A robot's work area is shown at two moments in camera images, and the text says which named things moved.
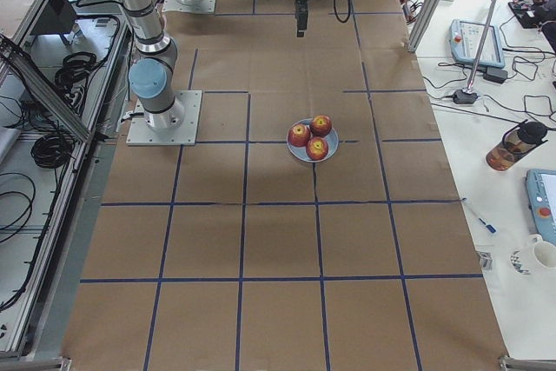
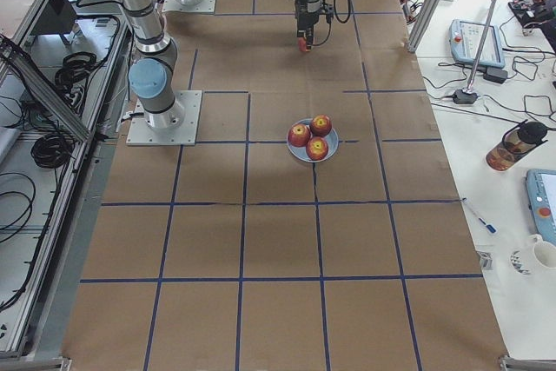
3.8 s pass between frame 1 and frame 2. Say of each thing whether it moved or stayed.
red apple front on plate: stayed
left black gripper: moved
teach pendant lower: stayed
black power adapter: stayed
